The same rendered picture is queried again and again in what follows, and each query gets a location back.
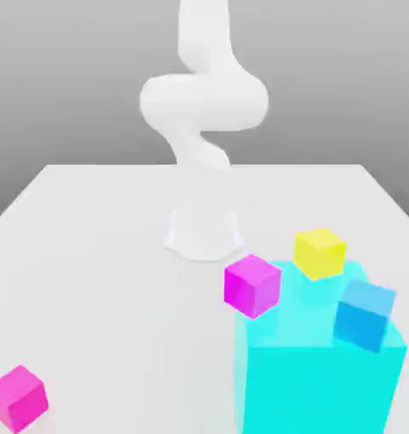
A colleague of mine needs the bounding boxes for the small blue cube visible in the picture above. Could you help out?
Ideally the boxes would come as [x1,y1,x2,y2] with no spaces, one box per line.
[333,278,397,354]

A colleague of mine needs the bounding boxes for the small magenta cube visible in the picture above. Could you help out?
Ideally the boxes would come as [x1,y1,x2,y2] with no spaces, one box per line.
[223,253,283,320]

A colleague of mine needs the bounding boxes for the small yellow cube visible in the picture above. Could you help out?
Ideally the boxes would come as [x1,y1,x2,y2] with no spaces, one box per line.
[293,227,347,282]

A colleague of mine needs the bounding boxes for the large cyan box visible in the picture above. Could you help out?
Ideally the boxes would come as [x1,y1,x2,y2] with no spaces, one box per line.
[233,259,409,434]

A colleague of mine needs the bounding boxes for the small pink cube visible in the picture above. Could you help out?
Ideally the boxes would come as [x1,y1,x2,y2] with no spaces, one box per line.
[0,364,50,434]

